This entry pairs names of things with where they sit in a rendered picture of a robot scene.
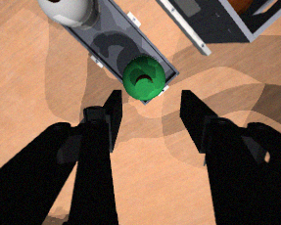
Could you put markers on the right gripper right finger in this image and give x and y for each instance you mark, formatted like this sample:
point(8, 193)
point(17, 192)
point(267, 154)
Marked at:
point(240, 193)

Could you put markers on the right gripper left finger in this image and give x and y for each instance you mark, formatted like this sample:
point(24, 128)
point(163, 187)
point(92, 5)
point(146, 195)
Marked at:
point(32, 179)

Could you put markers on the dark grey rectangular tray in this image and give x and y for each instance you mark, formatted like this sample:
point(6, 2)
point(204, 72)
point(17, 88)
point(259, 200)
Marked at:
point(115, 40)

